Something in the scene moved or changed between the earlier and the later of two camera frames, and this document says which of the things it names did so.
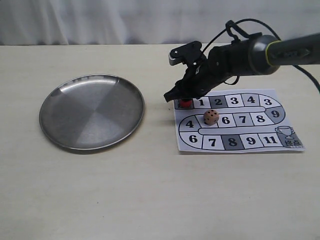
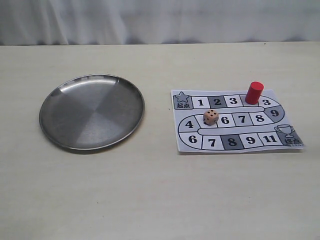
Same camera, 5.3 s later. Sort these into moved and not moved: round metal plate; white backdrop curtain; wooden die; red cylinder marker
Moved: red cylinder marker
Not moved: wooden die; white backdrop curtain; round metal plate
